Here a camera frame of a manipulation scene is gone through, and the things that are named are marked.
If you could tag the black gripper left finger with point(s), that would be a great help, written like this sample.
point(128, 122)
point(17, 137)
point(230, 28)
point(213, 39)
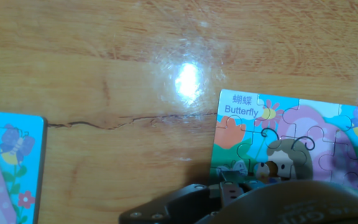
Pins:
point(172, 205)

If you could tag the complete butterfly puzzle card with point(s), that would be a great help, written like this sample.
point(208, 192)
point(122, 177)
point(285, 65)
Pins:
point(8, 161)

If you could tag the colourful jigsaw piece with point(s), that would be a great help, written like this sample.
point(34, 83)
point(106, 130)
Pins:
point(262, 171)

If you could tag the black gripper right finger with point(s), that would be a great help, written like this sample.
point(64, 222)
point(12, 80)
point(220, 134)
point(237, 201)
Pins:
point(233, 191)

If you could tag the butterfly jigsaw puzzle missing piece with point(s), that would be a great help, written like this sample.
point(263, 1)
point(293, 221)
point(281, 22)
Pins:
point(322, 140)

